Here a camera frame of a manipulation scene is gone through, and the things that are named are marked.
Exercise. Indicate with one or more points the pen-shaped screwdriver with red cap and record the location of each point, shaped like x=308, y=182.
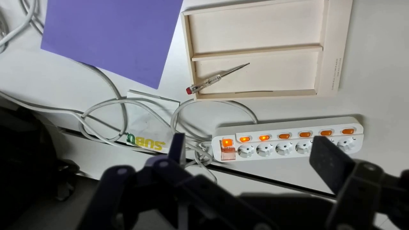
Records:
x=212, y=80

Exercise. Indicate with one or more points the wooden tray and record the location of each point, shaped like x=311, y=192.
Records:
x=265, y=48

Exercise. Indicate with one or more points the blue mat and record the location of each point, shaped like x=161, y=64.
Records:
x=115, y=35

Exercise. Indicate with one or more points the white paper napkin packet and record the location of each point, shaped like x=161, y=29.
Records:
x=148, y=123

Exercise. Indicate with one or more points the white power strip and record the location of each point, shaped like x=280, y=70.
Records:
x=287, y=140

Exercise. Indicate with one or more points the black office chair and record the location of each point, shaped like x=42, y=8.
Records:
x=28, y=159

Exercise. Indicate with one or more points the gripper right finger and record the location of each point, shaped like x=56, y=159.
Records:
x=354, y=182

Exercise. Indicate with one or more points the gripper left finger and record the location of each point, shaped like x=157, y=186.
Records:
x=166, y=185

